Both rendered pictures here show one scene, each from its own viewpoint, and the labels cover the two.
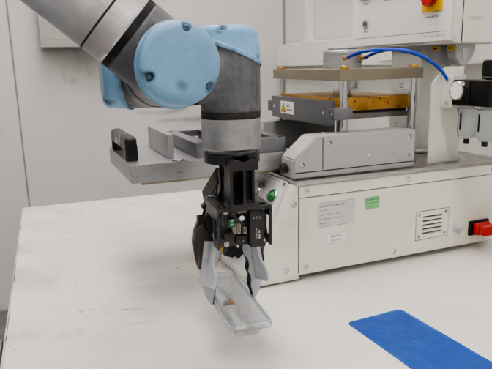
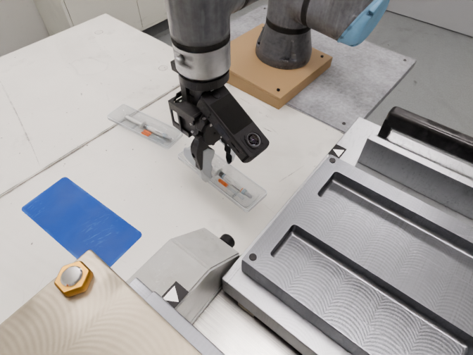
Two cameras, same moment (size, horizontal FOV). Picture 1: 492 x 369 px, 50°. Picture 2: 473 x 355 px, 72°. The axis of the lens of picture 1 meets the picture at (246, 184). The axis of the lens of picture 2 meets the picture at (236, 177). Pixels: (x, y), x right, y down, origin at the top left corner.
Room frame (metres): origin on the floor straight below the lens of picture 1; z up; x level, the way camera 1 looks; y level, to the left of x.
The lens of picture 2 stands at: (1.04, -0.14, 1.27)
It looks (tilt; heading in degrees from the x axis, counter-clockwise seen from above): 51 degrees down; 151
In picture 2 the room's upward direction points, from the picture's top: straight up
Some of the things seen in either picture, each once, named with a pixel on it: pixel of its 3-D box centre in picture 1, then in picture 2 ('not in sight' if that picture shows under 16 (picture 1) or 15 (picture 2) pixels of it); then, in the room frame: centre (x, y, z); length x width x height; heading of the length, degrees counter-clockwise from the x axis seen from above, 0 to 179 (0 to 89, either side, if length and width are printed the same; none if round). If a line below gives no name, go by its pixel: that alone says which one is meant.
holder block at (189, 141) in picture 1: (222, 140); (381, 263); (1.00, 0.04, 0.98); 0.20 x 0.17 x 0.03; 22
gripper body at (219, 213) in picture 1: (234, 198); (203, 101); (0.67, 0.01, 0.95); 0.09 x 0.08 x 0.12; 18
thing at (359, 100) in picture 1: (343, 90); not in sight; (1.09, -0.20, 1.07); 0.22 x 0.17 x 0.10; 22
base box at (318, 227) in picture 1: (340, 202); not in sight; (1.08, -0.20, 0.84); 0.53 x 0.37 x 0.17; 112
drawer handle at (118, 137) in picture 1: (123, 143); (446, 145); (0.93, 0.21, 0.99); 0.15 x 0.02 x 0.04; 22
